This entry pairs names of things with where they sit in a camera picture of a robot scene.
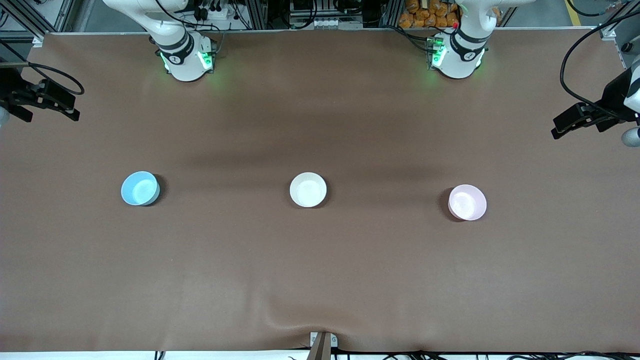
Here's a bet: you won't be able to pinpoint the light blue bowl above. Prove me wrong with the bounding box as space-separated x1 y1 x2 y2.
121 171 161 207

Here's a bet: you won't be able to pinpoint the pink bowl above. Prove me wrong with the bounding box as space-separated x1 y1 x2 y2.
448 184 488 221

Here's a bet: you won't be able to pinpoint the white bowl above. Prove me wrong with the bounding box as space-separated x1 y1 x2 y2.
289 172 328 208

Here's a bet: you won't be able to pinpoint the orange snack packages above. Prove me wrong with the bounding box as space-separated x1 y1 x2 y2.
398 0 461 29

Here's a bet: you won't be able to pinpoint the white power strip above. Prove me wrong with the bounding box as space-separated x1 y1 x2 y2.
192 0 236 21

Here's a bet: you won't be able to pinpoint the brown table mat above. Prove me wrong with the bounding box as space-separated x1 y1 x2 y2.
0 27 640 353

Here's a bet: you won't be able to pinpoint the brown flat bar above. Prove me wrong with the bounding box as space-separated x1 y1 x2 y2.
306 332 332 360

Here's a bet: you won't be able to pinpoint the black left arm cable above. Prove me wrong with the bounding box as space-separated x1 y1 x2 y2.
559 0 640 118

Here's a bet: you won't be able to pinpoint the aluminium frame post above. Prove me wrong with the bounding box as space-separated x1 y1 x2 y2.
597 0 640 41
0 0 47 45

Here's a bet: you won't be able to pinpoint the grey metal clamp bracket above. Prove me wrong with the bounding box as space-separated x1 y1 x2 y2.
309 331 339 349

